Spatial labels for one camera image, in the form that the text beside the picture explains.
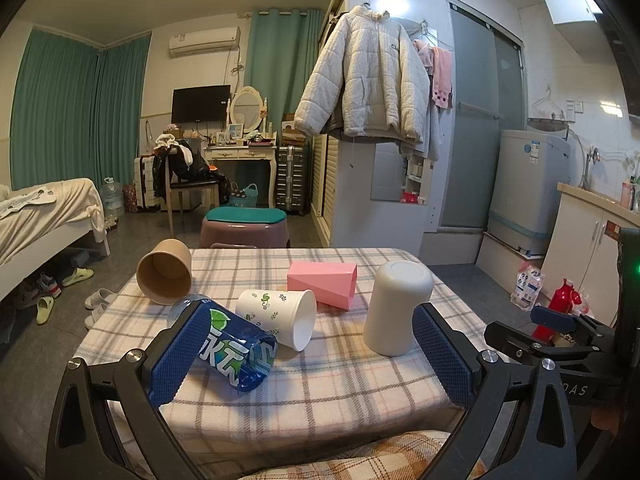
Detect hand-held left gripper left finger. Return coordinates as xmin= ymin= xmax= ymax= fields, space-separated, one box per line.
xmin=45 ymin=301 xmax=222 ymax=480

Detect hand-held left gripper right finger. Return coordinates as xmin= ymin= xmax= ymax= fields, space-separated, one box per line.
xmin=411 ymin=302 xmax=584 ymax=480

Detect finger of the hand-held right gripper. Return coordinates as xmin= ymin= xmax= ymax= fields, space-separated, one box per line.
xmin=483 ymin=321 xmax=609 ymax=404
xmin=530 ymin=305 xmax=619 ymax=349

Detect white leaf-print paper cup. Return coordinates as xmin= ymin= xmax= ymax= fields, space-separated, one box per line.
xmin=235 ymin=288 xmax=318 ymax=352

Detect white plastic cup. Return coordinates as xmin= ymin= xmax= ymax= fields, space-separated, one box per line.
xmin=362 ymin=260 xmax=434 ymax=357

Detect brown paper cup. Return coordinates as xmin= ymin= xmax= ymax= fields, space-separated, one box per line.
xmin=136 ymin=239 xmax=193 ymax=306

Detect red bottle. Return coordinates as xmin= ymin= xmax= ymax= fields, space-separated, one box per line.
xmin=532 ymin=278 xmax=582 ymax=342

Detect white plastic packet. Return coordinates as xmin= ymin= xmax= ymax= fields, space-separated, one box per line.
xmin=509 ymin=262 xmax=546 ymax=310

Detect blue plastic bottle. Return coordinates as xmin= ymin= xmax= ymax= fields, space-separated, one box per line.
xmin=166 ymin=293 xmax=279 ymax=391

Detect white sink cabinet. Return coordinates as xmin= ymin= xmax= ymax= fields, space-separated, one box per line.
xmin=540 ymin=182 xmax=640 ymax=327

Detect white slipper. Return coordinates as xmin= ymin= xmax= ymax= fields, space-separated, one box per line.
xmin=83 ymin=288 xmax=119 ymax=310
xmin=84 ymin=302 xmax=115 ymax=330

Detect orange plaid cloth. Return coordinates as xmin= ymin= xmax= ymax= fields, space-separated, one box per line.
xmin=235 ymin=429 xmax=488 ymax=480

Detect checked tablecloth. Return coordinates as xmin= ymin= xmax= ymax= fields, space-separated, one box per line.
xmin=74 ymin=247 xmax=471 ymax=480

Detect grey washing machine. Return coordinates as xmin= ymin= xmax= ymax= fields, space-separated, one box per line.
xmin=487 ymin=128 xmax=573 ymax=256

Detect pink box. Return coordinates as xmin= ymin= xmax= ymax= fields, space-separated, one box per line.
xmin=286 ymin=260 xmax=358 ymax=311

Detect purple stool with green cushion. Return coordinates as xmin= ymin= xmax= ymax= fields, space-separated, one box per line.
xmin=199 ymin=206 xmax=292 ymax=250

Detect grey sneakers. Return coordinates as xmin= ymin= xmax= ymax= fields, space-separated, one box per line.
xmin=14 ymin=272 xmax=62 ymax=310

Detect metal faucet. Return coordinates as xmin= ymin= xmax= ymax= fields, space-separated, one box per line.
xmin=579 ymin=145 xmax=602 ymax=191

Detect wooden chair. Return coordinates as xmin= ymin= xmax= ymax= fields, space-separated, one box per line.
xmin=159 ymin=149 xmax=222 ymax=239

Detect blue basket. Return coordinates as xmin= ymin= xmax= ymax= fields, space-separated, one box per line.
xmin=228 ymin=183 xmax=260 ymax=209

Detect clear water jug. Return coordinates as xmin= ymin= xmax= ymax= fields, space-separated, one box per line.
xmin=101 ymin=177 xmax=125 ymax=219

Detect beige suitcase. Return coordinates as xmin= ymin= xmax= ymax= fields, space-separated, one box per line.
xmin=133 ymin=154 xmax=162 ymax=212

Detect white wardrobe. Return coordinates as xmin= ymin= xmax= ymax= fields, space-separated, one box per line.
xmin=309 ymin=0 xmax=442 ymax=249

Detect pile of clothes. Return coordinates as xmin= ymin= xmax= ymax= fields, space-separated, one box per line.
xmin=152 ymin=131 xmax=232 ymax=202

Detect white basin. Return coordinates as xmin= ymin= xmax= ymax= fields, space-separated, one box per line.
xmin=527 ymin=117 xmax=569 ymax=132

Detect bed with cream sheet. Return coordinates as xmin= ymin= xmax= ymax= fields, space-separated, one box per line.
xmin=0 ymin=177 xmax=112 ymax=303

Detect frosted glass sliding door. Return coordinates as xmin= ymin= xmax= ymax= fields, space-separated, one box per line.
xmin=439 ymin=0 xmax=527 ymax=234

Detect silver suitcase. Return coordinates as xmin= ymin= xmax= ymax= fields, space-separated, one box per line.
xmin=274 ymin=144 xmax=310 ymax=217

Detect white dressing table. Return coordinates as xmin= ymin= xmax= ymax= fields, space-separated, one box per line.
xmin=202 ymin=143 xmax=278 ymax=209

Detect green curtain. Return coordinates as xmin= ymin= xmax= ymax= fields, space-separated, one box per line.
xmin=244 ymin=8 xmax=324 ymax=128
xmin=10 ymin=27 xmax=102 ymax=192
xmin=95 ymin=34 xmax=152 ymax=183

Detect black television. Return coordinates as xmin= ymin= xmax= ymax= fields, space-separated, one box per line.
xmin=171 ymin=84 xmax=232 ymax=124

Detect cardboard boxes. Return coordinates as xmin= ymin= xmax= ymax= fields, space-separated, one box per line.
xmin=281 ymin=112 xmax=309 ymax=147

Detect oval white mirror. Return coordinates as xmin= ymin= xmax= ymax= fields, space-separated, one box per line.
xmin=227 ymin=85 xmax=269 ymax=132

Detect pink towel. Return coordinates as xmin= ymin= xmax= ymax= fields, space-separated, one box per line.
xmin=430 ymin=45 xmax=454 ymax=110

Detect white padded jacket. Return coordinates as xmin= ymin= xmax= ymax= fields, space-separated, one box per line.
xmin=293 ymin=3 xmax=432 ymax=149

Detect white air conditioner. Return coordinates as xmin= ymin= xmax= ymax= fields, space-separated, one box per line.
xmin=167 ymin=26 xmax=242 ymax=59

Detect wire clothes hanger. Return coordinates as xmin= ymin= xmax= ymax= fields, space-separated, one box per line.
xmin=531 ymin=87 xmax=566 ymax=121

